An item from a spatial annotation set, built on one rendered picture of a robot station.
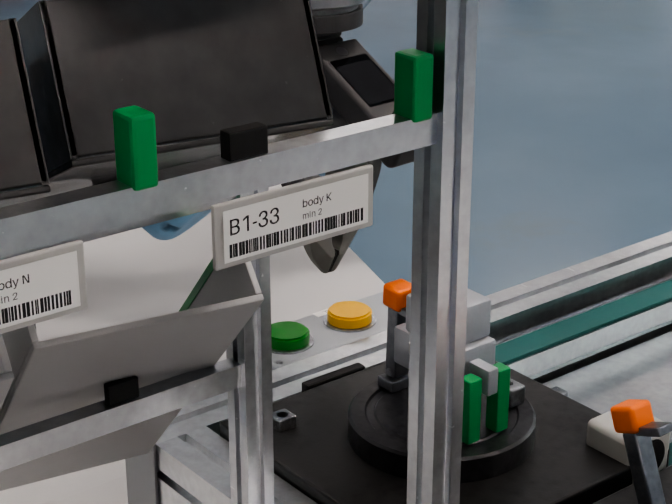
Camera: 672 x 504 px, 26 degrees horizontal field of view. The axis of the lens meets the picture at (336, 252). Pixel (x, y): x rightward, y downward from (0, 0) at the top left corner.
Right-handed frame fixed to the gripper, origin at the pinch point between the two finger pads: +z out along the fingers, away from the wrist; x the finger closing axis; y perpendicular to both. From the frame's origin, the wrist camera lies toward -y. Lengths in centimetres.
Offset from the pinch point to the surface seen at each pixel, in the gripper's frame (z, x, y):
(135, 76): -27, 34, -29
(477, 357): 2.1, 0.0, -16.7
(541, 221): 107, -223, 186
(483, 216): 107, -212, 200
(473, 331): 0.3, 0.0, -16.1
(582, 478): 9.7, -3.3, -24.4
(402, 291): -0.8, 0.9, -9.5
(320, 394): 9.7, 3.5, -2.9
